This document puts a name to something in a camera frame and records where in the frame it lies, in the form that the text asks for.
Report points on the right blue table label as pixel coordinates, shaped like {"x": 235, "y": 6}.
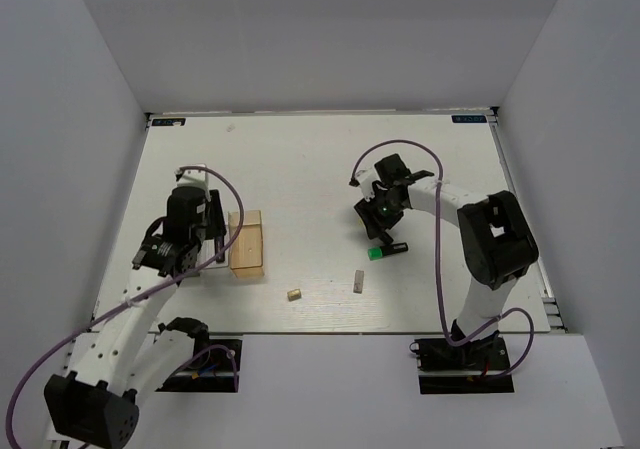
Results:
{"x": 469, "y": 119}

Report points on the left blue table label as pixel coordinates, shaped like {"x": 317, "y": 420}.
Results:
{"x": 168, "y": 122}

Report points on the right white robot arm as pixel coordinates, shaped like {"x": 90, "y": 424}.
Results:
{"x": 498, "y": 245}

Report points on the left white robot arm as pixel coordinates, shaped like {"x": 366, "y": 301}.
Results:
{"x": 98, "y": 402}

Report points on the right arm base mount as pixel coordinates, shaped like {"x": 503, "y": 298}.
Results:
{"x": 472, "y": 369}

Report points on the clear transparent container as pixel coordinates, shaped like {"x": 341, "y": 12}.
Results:
{"x": 207, "y": 252}

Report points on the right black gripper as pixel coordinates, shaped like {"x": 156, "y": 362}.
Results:
{"x": 367, "y": 212}

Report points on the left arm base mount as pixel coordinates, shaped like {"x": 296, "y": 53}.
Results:
{"x": 217, "y": 371}

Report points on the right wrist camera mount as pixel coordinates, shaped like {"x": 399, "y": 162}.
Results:
{"x": 367, "y": 181}

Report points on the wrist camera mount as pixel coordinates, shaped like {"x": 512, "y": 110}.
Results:
{"x": 367, "y": 181}
{"x": 195, "y": 176}

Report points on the green capped highlighter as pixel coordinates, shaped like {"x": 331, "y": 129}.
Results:
{"x": 380, "y": 252}

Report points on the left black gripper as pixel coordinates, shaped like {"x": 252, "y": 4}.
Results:
{"x": 214, "y": 209}

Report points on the blue table label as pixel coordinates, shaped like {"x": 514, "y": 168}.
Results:
{"x": 168, "y": 122}
{"x": 469, "y": 119}

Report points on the grey white eraser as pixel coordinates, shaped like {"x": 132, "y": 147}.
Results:
{"x": 358, "y": 281}

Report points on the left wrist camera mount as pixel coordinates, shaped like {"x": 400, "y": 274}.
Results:
{"x": 195, "y": 176}

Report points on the yellow capped highlighter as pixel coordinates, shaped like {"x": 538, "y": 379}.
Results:
{"x": 375, "y": 239}

